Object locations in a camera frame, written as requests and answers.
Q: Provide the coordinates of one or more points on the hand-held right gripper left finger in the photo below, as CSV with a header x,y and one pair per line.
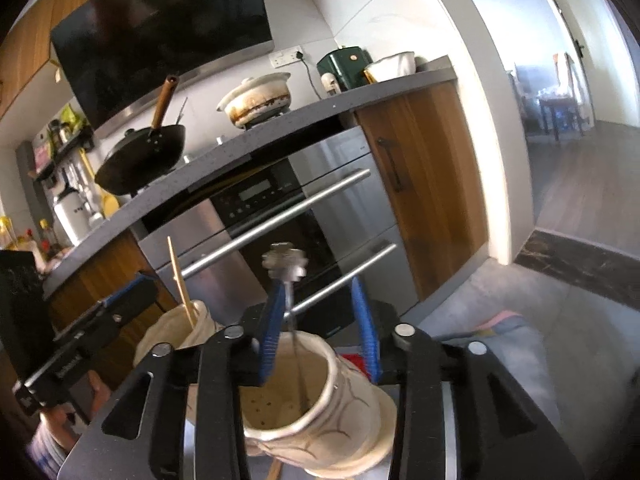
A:
x,y
269,345

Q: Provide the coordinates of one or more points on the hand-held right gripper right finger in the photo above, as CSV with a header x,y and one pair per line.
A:
x,y
367,335

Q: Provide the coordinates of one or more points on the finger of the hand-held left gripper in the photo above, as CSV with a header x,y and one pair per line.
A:
x,y
125,300

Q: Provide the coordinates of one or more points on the cream chopstick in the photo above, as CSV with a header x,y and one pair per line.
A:
x,y
275,471
182,290

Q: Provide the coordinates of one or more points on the cream floral ceramic utensil holder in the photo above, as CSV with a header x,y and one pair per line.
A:
x,y
350,410

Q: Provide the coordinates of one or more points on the metal fork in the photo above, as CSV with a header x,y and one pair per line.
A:
x,y
286,266

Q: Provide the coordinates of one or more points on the person's left hand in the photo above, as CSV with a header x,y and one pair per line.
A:
x,y
95,392

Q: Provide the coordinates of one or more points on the wooden base cabinet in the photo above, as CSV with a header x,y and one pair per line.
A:
x,y
100,280

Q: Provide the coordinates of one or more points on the yellow spatula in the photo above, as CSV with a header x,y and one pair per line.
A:
x,y
109,204

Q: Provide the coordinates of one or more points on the white kettle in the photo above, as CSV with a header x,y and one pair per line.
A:
x,y
72,215

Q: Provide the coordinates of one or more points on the yellow oil bottle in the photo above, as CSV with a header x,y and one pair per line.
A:
x,y
7,235

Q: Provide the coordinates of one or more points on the stainless built-in oven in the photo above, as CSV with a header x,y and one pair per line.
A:
x,y
260,200

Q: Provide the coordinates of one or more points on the white clay pot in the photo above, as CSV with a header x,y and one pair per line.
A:
x,y
255,105

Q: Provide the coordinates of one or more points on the black range hood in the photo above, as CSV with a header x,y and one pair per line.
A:
x,y
160,35

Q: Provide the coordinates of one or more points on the green kitchen appliance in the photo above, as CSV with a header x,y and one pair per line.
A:
x,y
345,67

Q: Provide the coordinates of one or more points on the white bowl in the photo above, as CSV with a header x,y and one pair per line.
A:
x,y
392,67

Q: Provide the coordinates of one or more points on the chair with draped cloth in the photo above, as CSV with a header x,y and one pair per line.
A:
x,y
562,95

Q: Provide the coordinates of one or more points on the white door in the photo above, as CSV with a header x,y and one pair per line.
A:
x,y
562,15

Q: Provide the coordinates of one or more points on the black wall spice shelf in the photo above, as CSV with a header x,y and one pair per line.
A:
x,y
65,147

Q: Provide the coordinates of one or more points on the wooden wall cabinet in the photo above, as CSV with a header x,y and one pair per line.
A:
x,y
30,50

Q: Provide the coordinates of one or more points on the white wall socket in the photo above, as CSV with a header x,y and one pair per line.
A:
x,y
285,59

